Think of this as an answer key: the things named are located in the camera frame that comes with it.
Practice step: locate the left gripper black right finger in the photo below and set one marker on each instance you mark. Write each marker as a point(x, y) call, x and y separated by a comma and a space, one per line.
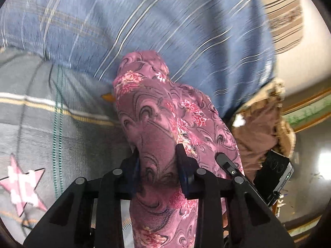
point(196, 182)

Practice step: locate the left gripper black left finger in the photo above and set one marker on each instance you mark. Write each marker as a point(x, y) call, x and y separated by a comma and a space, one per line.
point(123, 182)

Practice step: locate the pink floral garment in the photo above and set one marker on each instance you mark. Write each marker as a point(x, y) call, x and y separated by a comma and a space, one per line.
point(157, 114)

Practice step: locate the black electronic device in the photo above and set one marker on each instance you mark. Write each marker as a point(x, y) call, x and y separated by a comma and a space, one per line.
point(269, 180)

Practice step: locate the brown leopard print cloth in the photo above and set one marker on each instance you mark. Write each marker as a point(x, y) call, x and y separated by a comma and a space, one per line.
point(258, 127)

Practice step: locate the grey striped bedsheet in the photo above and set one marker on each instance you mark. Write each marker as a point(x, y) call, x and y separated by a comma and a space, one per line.
point(56, 125)

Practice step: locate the green gold framed panel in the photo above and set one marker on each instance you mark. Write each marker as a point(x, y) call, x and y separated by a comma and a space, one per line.
point(308, 112)

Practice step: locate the blue plaid pillow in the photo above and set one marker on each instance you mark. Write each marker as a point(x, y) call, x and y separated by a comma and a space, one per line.
point(221, 47)

